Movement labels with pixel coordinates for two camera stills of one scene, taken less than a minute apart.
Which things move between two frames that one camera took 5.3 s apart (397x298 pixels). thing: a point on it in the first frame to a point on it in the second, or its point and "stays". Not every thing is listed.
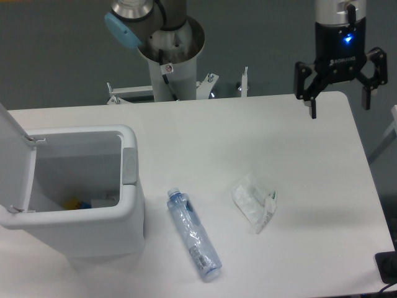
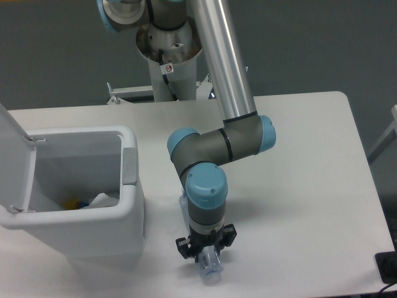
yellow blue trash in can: [75, 203] stays
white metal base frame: [203, 89] stays
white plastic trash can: [79, 189] stays
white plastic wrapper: [256, 203] to [102, 200]
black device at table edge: [387, 264] stays
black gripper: [340, 50] to [191, 247]
